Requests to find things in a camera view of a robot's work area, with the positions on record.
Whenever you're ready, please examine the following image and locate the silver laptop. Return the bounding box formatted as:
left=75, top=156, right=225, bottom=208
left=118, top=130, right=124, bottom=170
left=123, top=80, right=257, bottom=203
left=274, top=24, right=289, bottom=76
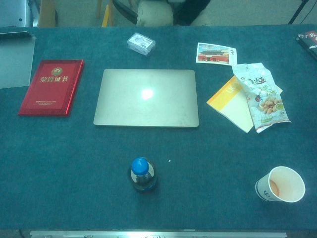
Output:
left=93, top=68, right=200, bottom=128

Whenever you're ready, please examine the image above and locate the red certificate book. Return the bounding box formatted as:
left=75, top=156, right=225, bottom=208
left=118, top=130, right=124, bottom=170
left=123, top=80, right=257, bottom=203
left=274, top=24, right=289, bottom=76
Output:
left=17, top=59, right=85, bottom=117

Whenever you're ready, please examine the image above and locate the blue-capped plastic bottle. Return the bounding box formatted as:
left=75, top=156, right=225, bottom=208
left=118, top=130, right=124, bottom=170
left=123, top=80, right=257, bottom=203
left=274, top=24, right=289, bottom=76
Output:
left=128, top=156, right=159, bottom=193

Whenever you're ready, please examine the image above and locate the yellow and white notepad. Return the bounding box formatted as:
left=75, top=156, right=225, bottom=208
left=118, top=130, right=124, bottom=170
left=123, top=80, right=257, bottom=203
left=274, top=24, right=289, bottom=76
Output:
left=206, top=75, right=283, bottom=134

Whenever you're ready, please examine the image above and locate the clear plastic card box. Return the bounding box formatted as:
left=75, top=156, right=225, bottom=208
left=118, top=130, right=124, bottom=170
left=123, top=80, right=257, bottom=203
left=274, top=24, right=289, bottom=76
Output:
left=127, top=32, right=157, bottom=57

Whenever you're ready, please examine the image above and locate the red palace postcard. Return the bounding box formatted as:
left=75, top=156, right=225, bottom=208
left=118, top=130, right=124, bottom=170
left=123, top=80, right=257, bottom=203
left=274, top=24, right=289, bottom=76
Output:
left=196, top=42, right=238, bottom=66

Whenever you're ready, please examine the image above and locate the teal table cloth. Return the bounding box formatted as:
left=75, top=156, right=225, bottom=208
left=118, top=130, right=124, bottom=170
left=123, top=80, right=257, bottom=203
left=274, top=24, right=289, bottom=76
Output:
left=0, top=24, right=317, bottom=232

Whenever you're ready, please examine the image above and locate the chair with white cushion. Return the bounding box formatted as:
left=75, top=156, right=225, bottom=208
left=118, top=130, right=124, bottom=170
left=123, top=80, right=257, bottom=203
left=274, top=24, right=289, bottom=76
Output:
left=112, top=0, right=174, bottom=26

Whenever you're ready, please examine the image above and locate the white peanut snack bag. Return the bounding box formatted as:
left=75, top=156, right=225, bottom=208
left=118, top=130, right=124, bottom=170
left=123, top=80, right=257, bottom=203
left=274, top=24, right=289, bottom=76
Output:
left=232, top=62, right=292, bottom=134

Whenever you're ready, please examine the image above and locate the black garment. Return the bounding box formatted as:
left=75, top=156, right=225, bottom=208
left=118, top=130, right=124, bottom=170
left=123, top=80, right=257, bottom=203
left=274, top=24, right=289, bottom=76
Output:
left=166, top=0, right=211, bottom=26

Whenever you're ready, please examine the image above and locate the yellow board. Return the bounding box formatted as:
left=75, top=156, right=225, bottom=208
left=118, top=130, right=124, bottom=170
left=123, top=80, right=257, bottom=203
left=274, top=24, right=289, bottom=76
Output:
left=101, top=4, right=114, bottom=27

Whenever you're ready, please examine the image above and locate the white paper cup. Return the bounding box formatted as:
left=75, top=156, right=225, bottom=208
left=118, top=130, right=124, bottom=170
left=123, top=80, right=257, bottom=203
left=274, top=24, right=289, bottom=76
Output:
left=255, top=166, right=306, bottom=203

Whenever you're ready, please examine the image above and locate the grey metal tray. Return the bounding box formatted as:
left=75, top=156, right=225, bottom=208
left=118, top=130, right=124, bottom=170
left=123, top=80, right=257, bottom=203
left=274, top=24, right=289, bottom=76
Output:
left=0, top=31, right=37, bottom=89

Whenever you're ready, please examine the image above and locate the wooden furniture leg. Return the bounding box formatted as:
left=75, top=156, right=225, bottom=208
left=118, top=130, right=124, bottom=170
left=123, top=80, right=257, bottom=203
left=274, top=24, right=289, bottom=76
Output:
left=37, top=0, right=59, bottom=27

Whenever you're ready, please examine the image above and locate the black printed package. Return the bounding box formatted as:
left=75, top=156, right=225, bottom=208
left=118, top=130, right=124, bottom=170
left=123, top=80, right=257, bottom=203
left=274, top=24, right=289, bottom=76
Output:
left=295, top=30, right=317, bottom=59

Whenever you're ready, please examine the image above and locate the black tripod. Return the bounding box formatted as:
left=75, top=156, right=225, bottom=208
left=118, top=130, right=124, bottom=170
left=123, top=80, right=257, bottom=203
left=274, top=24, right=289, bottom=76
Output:
left=288, top=0, right=310, bottom=25

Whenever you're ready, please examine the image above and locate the silver metal cabinet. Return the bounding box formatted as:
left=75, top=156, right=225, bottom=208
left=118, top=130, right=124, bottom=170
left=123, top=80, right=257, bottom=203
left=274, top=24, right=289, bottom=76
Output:
left=0, top=0, right=40, bottom=28

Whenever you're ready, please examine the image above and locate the aluminium rail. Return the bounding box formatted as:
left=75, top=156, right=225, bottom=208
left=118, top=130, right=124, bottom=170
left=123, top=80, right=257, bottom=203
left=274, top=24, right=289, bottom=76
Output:
left=29, top=230, right=288, bottom=238

